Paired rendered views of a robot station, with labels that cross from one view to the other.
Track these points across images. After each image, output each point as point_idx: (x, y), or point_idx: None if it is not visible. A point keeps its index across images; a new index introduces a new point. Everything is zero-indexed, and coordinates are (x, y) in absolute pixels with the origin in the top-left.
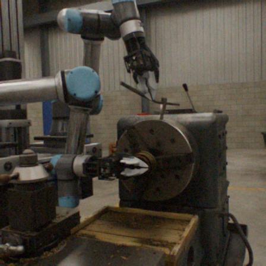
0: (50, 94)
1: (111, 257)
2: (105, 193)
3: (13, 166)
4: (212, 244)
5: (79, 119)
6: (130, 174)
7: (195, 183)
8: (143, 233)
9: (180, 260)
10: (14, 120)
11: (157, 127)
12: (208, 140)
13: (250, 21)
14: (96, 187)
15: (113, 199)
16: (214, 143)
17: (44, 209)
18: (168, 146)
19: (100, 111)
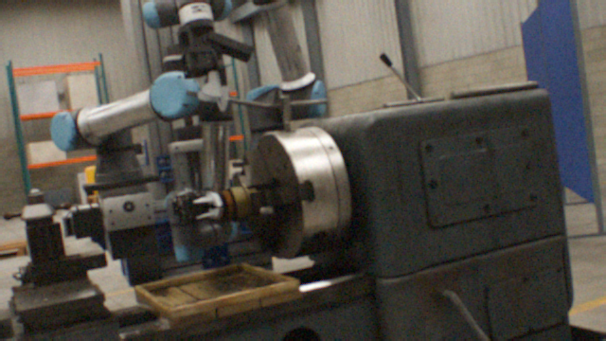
0: (145, 114)
1: (67, 292)
2: (601, 272)
3: (136, 206)
4: (391, 340)
5: (208, 139)
6: (198, 217)
7: (363, 234)
8: (214, 295)
9: (213, 327)
10: (183, 143)
11: (272, 146)
12: (365, 159)
13: None
14: (593, 258)
15: (603, 287)
16: (375, 164)
17: (43, 246)
18: (283, 175)
19: (316, 112)
